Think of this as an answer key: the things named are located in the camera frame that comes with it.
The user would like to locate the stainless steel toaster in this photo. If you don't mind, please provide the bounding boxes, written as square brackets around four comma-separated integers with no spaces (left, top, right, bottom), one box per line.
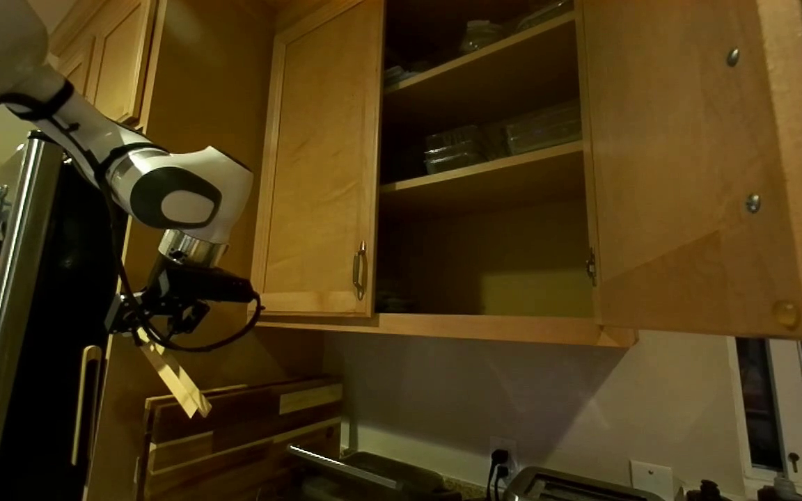
[502,462,667,501]

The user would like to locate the white wall plate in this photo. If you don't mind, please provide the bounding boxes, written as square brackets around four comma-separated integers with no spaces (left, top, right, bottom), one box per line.
[626,455,676,501]

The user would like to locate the white bottle black cap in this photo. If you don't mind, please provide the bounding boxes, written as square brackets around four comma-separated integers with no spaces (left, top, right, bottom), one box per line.
[751,466,802,501]

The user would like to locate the clear glassware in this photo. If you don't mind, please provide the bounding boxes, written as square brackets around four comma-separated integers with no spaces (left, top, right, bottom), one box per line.
[460,14,508,56]
[511,0,577,32]

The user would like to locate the round door bumper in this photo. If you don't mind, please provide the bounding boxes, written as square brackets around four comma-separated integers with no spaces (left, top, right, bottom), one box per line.
[772,296,802,331]

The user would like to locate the wooden cabinet door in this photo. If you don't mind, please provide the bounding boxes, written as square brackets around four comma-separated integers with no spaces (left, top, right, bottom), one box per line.
[249,1,388,320]
[573,0,802,344]

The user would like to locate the black capped bottle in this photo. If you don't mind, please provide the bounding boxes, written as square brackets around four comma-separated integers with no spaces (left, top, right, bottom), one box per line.
[682,476,732,501]

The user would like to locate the wooden cabinet shelf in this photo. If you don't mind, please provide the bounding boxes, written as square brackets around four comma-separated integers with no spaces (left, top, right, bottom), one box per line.
[382,7,583,104]
[376,138,590,205]

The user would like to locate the metal bar handle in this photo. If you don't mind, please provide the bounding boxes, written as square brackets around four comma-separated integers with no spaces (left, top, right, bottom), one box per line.
[71,341,110,466]

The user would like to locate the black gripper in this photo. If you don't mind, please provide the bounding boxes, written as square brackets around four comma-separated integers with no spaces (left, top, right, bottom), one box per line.
[110,264,214,349]

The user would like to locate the wooden toaster tongs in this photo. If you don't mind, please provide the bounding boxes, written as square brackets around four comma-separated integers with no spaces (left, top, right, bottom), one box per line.
[135,323,214,420]

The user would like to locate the clear glass dish stack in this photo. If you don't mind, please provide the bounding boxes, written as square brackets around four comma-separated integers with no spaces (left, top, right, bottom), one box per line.
[421,118,490,175]
[502,97,584,159]

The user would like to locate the white framed window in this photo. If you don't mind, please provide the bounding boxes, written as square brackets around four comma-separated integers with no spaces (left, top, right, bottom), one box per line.
[732,38,802,494]

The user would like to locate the tall wooden cabinet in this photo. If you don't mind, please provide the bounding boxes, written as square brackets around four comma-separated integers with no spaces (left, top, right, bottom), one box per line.
[41,0,330,501]

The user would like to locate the wall outlet with plug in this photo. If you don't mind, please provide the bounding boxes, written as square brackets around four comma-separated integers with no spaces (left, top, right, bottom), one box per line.
[488,445,515,483]

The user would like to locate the black power cord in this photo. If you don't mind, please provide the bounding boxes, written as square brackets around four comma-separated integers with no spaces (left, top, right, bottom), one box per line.
[481,454,515,501]

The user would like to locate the metal cabinet door handle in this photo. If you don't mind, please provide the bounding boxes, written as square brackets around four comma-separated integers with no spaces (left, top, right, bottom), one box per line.
[349,239,370,303]

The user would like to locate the dark striped wooden cutting board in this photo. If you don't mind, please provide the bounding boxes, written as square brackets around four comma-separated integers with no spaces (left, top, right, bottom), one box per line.
[135,373,349,501]

